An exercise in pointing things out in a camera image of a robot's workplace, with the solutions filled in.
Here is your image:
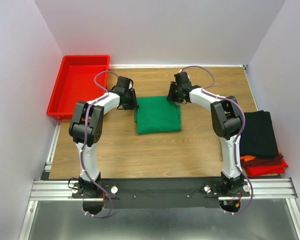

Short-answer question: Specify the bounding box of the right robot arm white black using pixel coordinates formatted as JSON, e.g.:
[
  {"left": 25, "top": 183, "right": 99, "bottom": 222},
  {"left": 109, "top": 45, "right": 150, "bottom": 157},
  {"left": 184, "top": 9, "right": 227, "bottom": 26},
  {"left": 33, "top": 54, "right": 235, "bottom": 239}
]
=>
[{"left": 167, "top": 71, "right": 245, "bottom": 196}]

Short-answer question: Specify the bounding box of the black folded t shirt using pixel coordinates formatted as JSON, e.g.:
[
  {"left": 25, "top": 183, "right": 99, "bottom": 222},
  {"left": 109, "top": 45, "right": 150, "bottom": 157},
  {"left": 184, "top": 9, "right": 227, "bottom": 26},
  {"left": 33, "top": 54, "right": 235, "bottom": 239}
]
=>
[{"left": 240, "top": 110, "right": 279, "bottom": 159}]

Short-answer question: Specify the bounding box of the dark red folded t shirt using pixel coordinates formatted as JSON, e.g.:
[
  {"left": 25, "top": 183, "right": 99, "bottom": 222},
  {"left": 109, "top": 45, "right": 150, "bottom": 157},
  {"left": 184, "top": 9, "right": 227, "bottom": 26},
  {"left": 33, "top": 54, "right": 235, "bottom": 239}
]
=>
[{"left": 240, "top": 154, "right": 283, "bottom": 167}]

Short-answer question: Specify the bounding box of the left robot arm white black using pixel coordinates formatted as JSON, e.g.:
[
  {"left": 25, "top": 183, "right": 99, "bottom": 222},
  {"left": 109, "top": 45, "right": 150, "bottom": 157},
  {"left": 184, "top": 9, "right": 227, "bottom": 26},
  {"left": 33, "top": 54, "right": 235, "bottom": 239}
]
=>
[{"left": 69, "top": 76, "right": 138, "bottom": 198}]

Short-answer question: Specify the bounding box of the green polo shirt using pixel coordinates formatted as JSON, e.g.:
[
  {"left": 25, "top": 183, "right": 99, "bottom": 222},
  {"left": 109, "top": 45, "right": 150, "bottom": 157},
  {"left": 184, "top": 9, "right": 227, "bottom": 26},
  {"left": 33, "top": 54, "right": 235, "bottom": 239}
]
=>
[{"left": 135, "top": 96, "right": 182, "bottom": 135}]

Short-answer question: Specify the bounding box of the orange folded t shirt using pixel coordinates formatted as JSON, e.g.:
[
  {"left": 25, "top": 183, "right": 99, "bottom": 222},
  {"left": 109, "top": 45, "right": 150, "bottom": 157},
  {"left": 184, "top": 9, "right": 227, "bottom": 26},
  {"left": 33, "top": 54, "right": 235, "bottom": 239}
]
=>
[{"left": 240, "top": 149, "right": 281, "bottom": 162}]

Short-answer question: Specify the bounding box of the aluminium frame rail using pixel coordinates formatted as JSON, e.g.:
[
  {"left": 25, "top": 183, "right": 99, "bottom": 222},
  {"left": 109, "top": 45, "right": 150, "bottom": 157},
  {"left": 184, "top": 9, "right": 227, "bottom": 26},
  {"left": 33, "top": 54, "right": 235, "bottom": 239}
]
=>
[{"left": 20, "top": 116, "right": 300, "bottom": 240}]

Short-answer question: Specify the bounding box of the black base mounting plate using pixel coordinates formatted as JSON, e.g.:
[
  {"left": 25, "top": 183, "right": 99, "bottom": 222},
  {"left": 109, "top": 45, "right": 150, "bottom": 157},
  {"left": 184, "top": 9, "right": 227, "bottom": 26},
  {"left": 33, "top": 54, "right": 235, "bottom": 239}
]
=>
[{"left": 68, "top": 177, "right": 250, "bottom": 216}]

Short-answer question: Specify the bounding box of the red plastic bin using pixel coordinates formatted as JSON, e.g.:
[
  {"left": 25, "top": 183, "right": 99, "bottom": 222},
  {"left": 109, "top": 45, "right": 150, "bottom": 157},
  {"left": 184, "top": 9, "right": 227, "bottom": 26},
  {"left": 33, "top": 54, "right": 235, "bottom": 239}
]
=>
[{"left": 46, "top": 55, "right": 110, "bottom": 120}]

